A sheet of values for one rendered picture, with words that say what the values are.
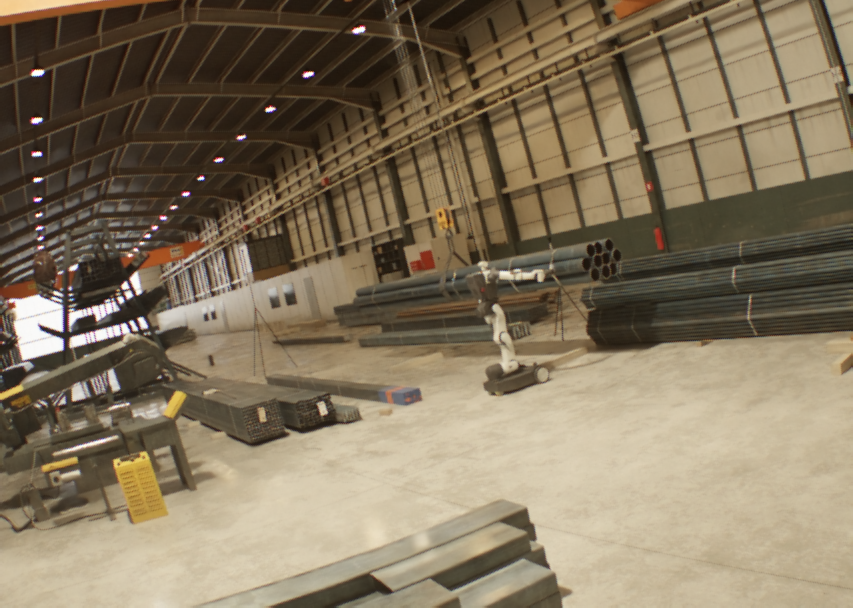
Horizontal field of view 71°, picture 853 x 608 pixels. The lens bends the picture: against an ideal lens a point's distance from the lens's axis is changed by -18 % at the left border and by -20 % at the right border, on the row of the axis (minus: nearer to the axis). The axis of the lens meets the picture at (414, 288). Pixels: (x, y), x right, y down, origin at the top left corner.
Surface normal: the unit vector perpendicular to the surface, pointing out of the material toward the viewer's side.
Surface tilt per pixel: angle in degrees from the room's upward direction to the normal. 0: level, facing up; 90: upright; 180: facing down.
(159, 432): 90
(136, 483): 90
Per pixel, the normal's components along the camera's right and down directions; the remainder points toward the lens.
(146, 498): 0.44, -0.07
